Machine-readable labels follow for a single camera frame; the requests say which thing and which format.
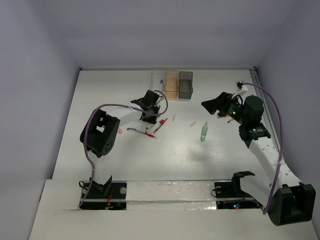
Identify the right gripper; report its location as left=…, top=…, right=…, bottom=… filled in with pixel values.
left=200, top=91, right=248, bottom=125

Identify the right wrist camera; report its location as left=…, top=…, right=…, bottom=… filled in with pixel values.
left=235, top=81, right=248, bottom=93

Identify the orange highlighter marker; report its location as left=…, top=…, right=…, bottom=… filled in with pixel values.
left=217, top=112, right=229, bottom=119

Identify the green highlighter marker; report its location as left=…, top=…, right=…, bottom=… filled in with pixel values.
left=200, top=122, right=208, bottom=142

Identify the red pen thin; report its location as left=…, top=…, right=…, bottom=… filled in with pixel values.
left=135, top=130, right=158, bottom=139

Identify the clear plastic container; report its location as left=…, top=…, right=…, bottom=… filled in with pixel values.
left=149, top=70, right=165, bottom=97

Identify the orange plastic container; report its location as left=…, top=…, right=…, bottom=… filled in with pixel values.
left=164, top=70, right=179, bottom=99

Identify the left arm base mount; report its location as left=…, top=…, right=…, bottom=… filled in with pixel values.
left=78, top=177, right=127, bottom=211

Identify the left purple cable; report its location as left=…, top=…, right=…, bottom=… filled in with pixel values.
left=77, top=90, right=169, bottom=208

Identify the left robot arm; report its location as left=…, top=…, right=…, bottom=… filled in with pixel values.
left=79, top=90, right=168, bottom=198

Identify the grey plastic container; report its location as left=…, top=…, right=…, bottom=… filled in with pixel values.
left=178, top=71, right=193, bottom=100

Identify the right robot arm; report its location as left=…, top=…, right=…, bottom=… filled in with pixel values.
left=201, top=92, right=316, bottom=226

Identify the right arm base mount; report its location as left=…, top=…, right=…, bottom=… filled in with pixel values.
left=210, top=171, right=263, bottom=210

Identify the red gel pen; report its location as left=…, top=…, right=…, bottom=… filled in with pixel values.
left=153, top=118, right=168, bottom=134

